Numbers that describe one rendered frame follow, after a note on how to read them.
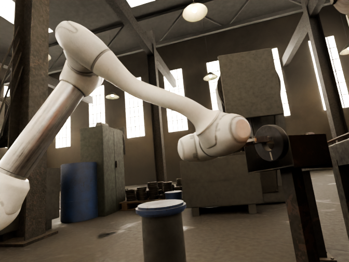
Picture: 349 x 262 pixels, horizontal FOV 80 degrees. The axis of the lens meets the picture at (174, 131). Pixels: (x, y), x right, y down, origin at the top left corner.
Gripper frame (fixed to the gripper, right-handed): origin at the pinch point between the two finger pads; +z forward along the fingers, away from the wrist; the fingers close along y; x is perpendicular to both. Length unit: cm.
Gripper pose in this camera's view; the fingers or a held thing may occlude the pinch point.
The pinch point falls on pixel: (269, 139)
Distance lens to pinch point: 97.8
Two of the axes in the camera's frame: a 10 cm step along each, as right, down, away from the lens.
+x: -1.4, -9.8, 1.6
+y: 3.4, -2.0, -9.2
